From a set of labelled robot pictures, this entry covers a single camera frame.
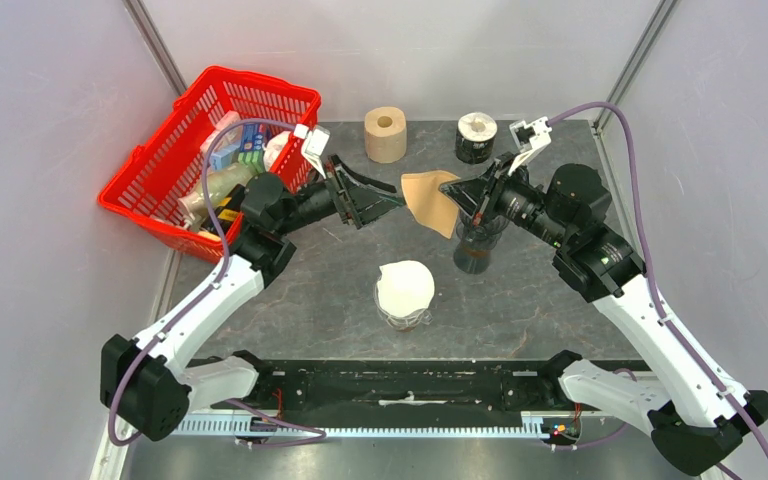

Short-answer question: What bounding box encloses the dark smoked plastic dripper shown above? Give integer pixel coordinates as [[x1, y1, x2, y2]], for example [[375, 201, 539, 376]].
[[456, 212, 510, 250]]

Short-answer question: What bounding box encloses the black wrapped paper roll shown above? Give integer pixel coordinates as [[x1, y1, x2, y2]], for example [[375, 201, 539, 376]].
[[454, 112, 498, 165]]

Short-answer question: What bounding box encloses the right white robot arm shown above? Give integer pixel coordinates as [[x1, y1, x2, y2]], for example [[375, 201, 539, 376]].
[[440, 153, 768, 476]]

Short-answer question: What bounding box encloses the beige paper roll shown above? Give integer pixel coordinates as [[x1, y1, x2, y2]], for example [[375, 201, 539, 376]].
[[364, 106, 407, 164]]

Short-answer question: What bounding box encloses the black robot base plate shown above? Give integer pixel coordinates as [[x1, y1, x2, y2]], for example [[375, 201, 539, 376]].
[[185, 357, 650, 432]]

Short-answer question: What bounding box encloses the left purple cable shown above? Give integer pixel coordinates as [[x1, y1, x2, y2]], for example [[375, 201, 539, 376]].
[[106, 117, 329, 450]]

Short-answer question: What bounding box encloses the clear glass dripper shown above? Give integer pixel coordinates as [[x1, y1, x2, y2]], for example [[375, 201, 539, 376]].
[[374, 290, 432, 332]]

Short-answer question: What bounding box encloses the brown paper coffee filter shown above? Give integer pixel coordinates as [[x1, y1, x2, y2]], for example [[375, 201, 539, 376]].
[[401, 170, 459, 239]]

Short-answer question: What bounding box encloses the dark glass carafe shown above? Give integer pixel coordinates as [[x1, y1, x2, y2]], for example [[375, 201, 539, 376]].
[[453, 242, 491, 275]]

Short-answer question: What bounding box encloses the small glass server cup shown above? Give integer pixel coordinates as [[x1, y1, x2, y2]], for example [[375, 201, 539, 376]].
[[386, 317, 424, 332]]

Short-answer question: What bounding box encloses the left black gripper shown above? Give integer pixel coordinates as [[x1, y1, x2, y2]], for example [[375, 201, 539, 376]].
[[275, 154, 405, 236]]

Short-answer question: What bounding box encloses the blue snack box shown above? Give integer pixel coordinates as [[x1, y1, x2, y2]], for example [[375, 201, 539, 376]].
[[237, 123, 272, 171]]

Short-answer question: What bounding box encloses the pink white packet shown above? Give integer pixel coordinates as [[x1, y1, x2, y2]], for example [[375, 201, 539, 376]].
[[199, 110, 245, 160]]

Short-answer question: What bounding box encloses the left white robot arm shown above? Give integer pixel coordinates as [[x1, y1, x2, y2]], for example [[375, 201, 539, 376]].
[[100, 155, 406, 446]]

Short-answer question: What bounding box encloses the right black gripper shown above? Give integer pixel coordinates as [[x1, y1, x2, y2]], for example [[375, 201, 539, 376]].
[[441, 151, 572, 250]]

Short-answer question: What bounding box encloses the red plastic shopping basket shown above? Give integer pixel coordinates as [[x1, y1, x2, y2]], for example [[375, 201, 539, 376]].
[[97, 66, 321, 264]]

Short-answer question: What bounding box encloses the white paper coffee filter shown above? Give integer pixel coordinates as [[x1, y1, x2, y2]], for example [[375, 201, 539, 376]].
[[374, 260, 435, 318]]

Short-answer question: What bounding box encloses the black yellow package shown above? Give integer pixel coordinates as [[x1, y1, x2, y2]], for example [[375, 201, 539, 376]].
[[198, 184, 246, 241]]

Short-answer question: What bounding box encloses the aluminium slotted rail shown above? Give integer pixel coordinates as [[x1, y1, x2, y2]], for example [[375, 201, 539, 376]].
[[173, 410, 570, 440]]

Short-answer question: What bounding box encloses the pale green liquid bottle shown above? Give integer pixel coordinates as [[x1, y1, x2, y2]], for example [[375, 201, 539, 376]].
[[178, 163, 258, 229]]

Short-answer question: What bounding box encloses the white bottle in basket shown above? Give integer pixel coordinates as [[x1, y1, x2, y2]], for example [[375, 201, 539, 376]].
[[263, 130, 292, 171]]

